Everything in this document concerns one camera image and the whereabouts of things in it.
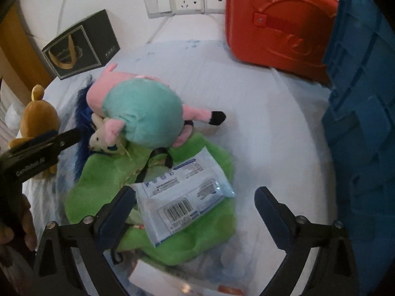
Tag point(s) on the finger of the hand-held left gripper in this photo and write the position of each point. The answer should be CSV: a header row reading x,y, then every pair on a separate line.
x,y
46,143

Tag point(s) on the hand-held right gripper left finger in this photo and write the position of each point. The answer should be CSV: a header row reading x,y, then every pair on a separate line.
x,y
115,222

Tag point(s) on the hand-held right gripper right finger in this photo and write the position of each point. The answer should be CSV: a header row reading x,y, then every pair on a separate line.
x,y
273,222

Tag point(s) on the brown bear plush toy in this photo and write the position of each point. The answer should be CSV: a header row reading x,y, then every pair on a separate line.
x,y
40,114

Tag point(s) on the green plush bag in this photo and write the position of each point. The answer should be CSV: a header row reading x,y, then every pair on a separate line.
x,y
98,178

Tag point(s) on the white wet wipes packet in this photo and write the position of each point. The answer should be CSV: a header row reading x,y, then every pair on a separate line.
x,y
172,197

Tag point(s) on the white medicine box red end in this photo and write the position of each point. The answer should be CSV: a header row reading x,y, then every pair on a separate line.
x,y
160,280

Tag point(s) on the blue plastic crate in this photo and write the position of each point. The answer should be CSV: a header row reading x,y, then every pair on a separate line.
x,y
364,129

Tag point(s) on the person's left hand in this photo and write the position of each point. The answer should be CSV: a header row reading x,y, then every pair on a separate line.
x,y
29,222

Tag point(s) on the blue fuzzy toy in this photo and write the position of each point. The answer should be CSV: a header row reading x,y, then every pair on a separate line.
x,y
81,120

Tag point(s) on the white curtain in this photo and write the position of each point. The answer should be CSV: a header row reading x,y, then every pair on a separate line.
x,y
10,117

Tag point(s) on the small beige plush toy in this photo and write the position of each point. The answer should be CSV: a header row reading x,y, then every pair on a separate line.
x,y
100,140

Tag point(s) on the teal-dressed pink pig plush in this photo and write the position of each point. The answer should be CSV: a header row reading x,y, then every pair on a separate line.
x,y
145,111

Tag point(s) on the black gift box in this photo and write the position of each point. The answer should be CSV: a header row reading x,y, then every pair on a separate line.
x,y
83,46

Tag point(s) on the red plastic suitcase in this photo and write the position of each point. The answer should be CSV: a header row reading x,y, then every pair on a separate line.
x,y
277,30

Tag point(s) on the white wall outlet plate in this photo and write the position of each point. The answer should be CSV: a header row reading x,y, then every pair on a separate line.
x,y
216,0

